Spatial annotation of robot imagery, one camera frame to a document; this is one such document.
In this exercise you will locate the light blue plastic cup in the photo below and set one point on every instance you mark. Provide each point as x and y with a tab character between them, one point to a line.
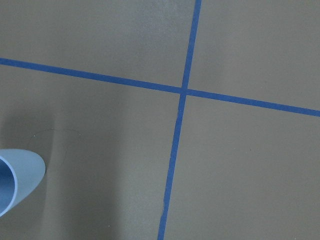
21	171

